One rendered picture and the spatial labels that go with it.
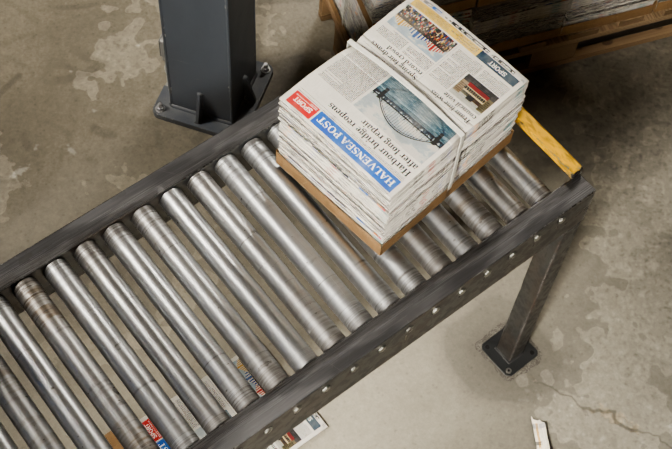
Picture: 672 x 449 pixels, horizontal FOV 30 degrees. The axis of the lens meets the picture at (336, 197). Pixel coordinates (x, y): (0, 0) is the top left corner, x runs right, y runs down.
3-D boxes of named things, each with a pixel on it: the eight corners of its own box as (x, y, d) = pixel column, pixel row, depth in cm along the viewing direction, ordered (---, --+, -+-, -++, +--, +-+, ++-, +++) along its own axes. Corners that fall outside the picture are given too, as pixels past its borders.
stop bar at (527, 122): (442, 30, 265) (443, 24, 264) (583, 171, 249) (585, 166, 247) (430, 38, 264) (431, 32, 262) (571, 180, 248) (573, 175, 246)
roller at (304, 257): (231, 159, 253) (230, 145, 248) (377, 330, 235) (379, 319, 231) (210, 171, 251) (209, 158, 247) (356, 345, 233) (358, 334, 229)
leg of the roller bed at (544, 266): (510, 335, 318) (565, 201, 259) (525, 352, 316) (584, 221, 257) (493, 348, 316) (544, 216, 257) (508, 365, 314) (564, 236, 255)
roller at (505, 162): (404, 52, 268) (407, 37, 264) (554, 205, 251) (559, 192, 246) (386, 63, 266) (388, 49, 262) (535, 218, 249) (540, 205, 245)
